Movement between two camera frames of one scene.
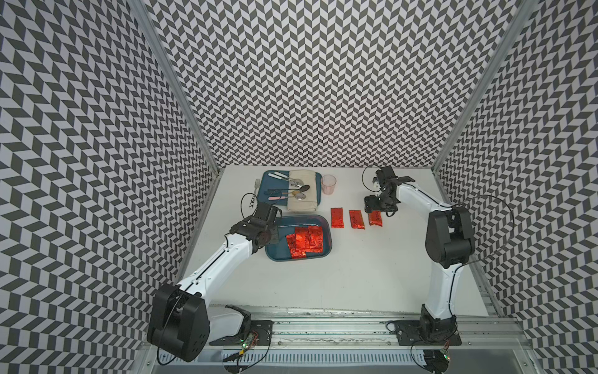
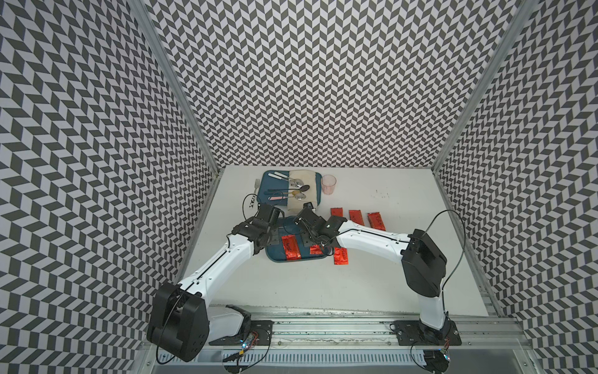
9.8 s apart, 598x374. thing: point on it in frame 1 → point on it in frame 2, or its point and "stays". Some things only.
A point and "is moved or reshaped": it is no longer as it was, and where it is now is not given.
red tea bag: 375,218 is moved or reshaped
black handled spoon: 304,188 stays
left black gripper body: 272,237 stays
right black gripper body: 381,202 → 308,238
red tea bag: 337,217 stays
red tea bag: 357,219 stays
